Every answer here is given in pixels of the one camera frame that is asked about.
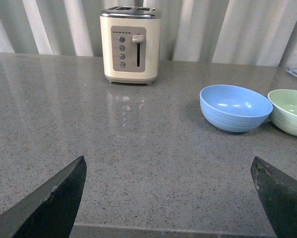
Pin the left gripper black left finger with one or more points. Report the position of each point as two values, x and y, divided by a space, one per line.
50 210

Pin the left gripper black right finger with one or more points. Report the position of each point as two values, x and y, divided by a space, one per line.
277 192

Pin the green bowl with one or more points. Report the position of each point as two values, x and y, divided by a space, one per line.
284 114

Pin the blue bowl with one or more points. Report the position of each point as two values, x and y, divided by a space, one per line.
233 108

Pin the white pleated curtain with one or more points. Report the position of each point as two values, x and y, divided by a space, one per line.
250 32

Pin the cream two-slot toaster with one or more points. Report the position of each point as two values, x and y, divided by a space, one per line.
130 43

